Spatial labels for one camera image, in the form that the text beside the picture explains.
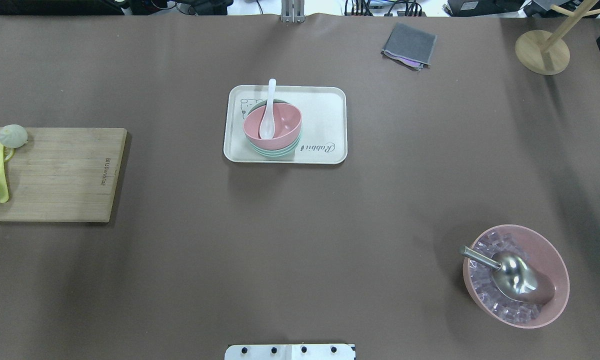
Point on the aluminium frame post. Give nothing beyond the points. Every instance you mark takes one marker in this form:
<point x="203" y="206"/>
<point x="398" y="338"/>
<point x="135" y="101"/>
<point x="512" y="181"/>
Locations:
<point x="293" y="11"/>

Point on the cream rabbit tray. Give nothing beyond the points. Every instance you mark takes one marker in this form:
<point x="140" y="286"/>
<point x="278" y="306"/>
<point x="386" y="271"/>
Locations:
<point x="323" y="139"/>

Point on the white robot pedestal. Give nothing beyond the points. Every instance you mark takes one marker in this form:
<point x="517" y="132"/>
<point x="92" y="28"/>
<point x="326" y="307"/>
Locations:
<point x="298" y="351"/>

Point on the green stacked bowls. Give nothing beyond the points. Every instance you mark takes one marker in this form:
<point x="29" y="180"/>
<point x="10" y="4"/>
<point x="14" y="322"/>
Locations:
<point x="275" y="150"/>

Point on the white ceramic spoon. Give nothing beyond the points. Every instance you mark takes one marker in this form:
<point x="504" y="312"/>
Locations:
<point x="267" y="125"/>

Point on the wooden mug tree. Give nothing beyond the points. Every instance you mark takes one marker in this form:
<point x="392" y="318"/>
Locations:
<point x="544" y="52"/>

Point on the pink ice bowl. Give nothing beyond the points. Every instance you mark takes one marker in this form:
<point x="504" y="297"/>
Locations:
<point x="537" y="252"/>

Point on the metal ice scoop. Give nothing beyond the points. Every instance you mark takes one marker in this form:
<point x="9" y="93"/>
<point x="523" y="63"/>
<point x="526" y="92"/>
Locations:
<point x="514" y="278"/>

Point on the wooden cutting board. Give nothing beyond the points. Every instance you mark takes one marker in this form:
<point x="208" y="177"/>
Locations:
<point x="64" y="175"/>

